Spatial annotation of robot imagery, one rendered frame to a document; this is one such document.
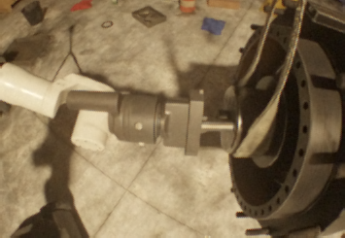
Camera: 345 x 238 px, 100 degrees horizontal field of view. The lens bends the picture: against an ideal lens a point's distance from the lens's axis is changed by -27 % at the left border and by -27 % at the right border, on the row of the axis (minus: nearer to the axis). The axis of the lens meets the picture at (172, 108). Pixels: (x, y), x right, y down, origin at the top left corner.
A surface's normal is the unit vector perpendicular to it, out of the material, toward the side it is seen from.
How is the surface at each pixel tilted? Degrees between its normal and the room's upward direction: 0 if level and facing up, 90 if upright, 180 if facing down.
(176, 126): 43
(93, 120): 1
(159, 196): 0
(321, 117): 27
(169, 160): 0
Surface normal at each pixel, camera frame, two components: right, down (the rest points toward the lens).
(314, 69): 0.00, -0.39
